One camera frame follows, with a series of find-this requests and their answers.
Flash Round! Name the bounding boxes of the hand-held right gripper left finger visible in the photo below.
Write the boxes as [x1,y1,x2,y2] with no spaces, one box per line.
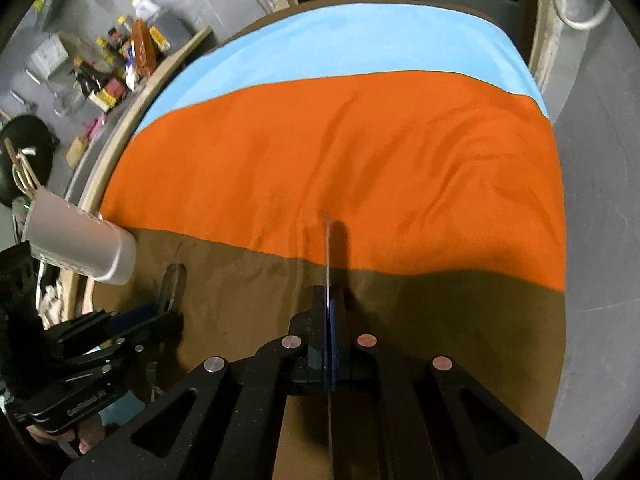
[60,285,331,480]

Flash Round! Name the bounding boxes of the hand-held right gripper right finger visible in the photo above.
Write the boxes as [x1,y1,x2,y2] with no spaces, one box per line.
[330,286,586,480]

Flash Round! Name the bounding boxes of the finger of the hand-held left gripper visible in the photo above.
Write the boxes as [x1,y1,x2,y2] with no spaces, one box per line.
[54,303,174,350]
[64,313,184,367]

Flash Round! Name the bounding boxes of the white plastic cup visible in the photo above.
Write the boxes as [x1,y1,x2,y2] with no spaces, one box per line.
[21,187,138,286]

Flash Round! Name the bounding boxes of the wooden chopstick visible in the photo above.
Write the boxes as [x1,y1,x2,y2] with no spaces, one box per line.
[2,137,41,192]
[14,150,35,193]

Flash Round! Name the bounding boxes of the person's left hand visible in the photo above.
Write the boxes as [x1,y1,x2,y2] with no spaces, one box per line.
[25,410,107,457]

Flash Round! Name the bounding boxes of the blue orange brown striped cloth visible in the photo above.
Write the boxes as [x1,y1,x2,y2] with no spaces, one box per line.
[92,0,568,480]

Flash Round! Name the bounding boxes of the yellow sponge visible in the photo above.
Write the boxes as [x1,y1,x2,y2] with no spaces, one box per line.
[67,136,88,167]

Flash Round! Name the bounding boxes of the black wok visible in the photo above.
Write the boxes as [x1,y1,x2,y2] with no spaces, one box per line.
[0,115,56,208]

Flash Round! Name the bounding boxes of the metal strainer ladle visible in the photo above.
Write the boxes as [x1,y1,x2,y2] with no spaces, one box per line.
[52,87,88,116]

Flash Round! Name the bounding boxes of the cluster of condiment bottles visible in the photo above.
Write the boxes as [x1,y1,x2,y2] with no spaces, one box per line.
[75,0,173,113]

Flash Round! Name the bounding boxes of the white wall box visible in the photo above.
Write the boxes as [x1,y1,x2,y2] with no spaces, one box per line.
[30,34,70,78]

